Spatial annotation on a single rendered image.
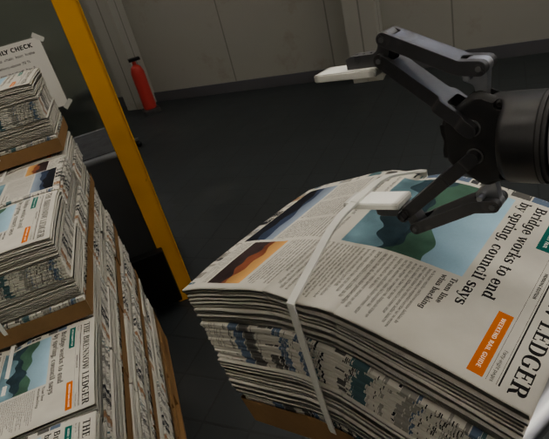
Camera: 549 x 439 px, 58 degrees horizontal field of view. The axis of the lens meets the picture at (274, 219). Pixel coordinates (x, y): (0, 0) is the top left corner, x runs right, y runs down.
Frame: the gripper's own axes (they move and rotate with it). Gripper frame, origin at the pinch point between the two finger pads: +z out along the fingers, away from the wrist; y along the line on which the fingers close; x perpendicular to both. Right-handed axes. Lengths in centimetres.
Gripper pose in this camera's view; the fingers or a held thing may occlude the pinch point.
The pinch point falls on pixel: (345, 138)
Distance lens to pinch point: 53.5
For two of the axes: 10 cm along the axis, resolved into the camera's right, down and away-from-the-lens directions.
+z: -7.3, -1.0, 6.7
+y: 2.7, 8.7, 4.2
